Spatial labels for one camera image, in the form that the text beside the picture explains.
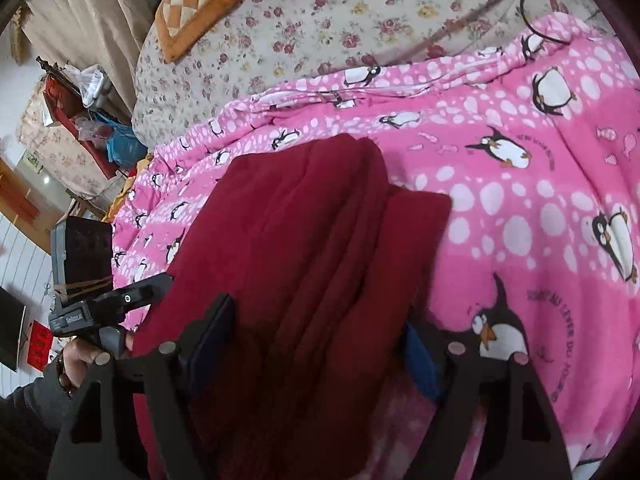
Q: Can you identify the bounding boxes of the person's left hand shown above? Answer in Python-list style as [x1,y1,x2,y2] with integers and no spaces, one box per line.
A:
[56,331,135,397]

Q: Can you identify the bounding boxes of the dark red cloth garment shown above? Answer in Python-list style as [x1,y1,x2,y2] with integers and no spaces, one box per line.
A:
[131,132,453,480]

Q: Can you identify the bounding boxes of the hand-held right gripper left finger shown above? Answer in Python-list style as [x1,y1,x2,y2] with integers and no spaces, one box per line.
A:
[47,294,237,480]

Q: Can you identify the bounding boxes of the black cable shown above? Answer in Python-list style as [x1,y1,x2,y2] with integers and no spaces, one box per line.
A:
[519,0,578,47]

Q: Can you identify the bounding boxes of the beige curtain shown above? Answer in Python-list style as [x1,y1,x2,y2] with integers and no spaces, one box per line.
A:
[22,0,157,111]

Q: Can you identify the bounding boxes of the red chair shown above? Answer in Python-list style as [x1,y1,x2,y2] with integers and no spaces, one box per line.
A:
[42,72,123,178]

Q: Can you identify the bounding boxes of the floral covered cabinet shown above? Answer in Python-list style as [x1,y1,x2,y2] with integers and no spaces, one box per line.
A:
[16,82,108,198]

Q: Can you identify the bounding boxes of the person's left forearm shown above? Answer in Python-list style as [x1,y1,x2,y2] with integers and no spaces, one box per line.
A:
[0,357,76,480]

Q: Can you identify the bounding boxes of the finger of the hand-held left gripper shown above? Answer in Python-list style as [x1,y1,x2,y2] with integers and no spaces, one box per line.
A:
[114,272,175,322]

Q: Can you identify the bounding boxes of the yellow cloth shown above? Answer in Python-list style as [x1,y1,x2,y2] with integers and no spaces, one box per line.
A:
[102,156,153,223]

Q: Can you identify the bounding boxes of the floral bed sheet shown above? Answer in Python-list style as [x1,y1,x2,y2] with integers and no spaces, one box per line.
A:
[131,0,618,147]

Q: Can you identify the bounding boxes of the blue plastic bag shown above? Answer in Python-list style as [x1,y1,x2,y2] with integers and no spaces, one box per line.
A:
[95,110,148,167]

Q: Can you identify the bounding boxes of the orange checked pillow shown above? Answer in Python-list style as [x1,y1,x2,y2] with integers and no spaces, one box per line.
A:
[154,0,263,64]

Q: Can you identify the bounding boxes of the black screen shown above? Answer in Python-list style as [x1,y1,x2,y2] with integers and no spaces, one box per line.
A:
[0,286,27,372]

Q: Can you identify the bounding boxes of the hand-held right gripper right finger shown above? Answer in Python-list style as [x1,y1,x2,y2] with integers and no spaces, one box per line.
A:
[401,321,574,480]

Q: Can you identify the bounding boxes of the pink penguin printed blanket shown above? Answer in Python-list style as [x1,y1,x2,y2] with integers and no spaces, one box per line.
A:
[104,12,640,480]

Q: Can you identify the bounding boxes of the red paper decoration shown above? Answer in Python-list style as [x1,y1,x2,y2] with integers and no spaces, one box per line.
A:
[26,321,55,370]

